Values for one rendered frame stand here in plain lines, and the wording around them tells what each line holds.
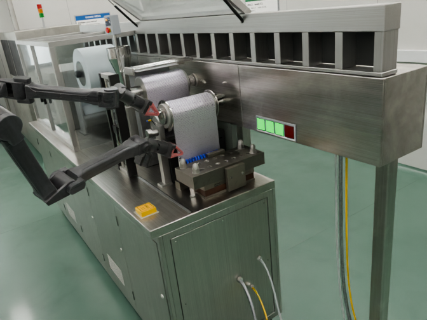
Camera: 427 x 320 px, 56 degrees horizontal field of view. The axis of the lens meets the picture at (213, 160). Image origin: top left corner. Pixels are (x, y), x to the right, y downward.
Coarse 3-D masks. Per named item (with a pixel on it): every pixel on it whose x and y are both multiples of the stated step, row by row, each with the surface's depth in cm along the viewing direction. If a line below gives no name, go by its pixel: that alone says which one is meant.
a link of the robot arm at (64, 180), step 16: (0, 128) 106; (16, 128) 111; (16, 144) 113; (16, 160) 120; (32, 160) 124; (32, 176) 127; (64, 176) 142; (32, 192) 138; (48, 192) 135; (64, 192) 141
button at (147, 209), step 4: (144, 204) 176; (148, 204) 175; (136, 208) 173; (140, 208) 172; (144, 208) 172; (148, 208) 172; (152, 208) 172; (140, 212) 170; (144, 212) 170; (148, 212) 171; (152, 212) 172; (144, 216) 170
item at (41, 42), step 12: (48, 36) 343; (72, 36) 299; (96, 36) 253; (108, 36) 257; (120, 36) 261; (48, 48) 241; (24, 72) 340; (60, 84) 248; (72, 132) 259; (72, 144) 262
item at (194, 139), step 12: (204, 120) 191; (216, 120) 195; (180, 132) 185; (192, 132) 189; (204, 132) 192; (216, 132) 196; (180, 144) 187; (192, 144) 190; (204, 144) 194; (216, 144) 198; (180, 156) 188; (192, 156) 192
